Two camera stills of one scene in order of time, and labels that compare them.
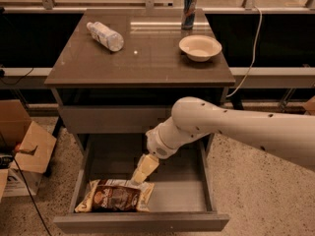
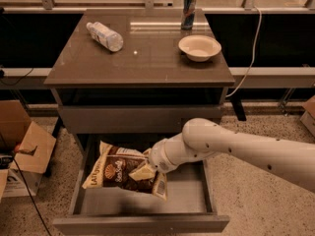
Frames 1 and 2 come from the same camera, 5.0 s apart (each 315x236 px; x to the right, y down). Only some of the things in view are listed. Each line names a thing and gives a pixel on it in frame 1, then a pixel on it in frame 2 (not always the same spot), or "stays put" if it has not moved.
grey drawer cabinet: (118, 76) stays put
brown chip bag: (116, 195) to (112, 167)
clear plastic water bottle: (109, 38) stays put
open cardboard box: (25, 149) stays put
